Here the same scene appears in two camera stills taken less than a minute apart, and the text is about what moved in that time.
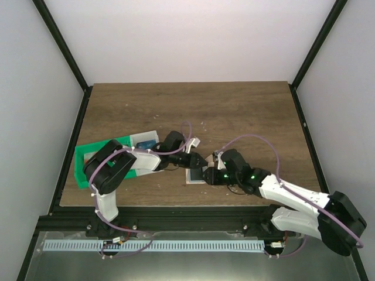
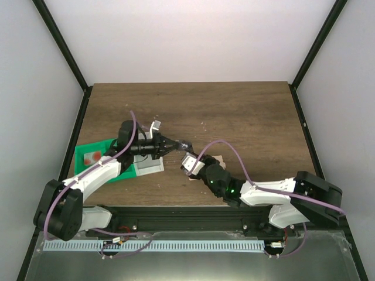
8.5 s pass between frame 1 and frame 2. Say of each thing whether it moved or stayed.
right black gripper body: moved
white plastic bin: stayed
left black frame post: stayed
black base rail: stayed
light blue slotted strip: stayed
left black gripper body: moved
